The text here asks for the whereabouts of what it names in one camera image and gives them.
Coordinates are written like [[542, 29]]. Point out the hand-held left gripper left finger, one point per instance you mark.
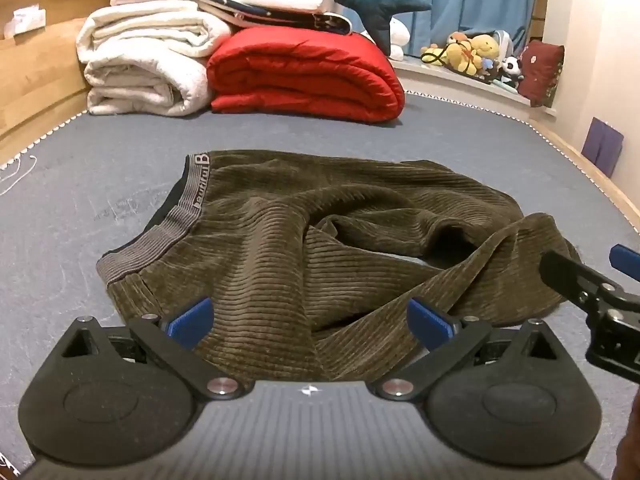
[[192, 322]]

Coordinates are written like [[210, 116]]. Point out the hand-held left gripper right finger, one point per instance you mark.
[[430, 322]]

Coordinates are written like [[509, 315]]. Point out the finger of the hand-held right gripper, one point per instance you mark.
[[565, 270], [625, 257]]

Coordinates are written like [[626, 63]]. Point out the purple folder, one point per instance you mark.
[[602, 147]]

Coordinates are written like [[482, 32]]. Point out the grey quilted mattress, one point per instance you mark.
[[75, 185]]

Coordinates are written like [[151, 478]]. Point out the dark red cushion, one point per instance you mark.
[[542, 72]]

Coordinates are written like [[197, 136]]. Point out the panda plush toy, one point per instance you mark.
[[511, 70]]

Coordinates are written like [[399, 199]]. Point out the white window sill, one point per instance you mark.
[[440, 77]]

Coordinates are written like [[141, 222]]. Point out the yellow plush toy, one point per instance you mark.
[[457, 52], [485, 47]]

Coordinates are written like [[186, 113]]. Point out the folded white blanket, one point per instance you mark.
[[140, 55]]

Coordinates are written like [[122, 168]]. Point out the folded red quilt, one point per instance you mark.
[[300, 70]]

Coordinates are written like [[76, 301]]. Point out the white plush toy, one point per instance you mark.
[[400, 35]]

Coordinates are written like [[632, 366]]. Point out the cream folded blanket dark trim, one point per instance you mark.
[[280, 16]]

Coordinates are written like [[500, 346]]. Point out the teal shark plush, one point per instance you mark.
[[370, 5]]

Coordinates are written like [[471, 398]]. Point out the white paper sheet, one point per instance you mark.
[[25, 20]]

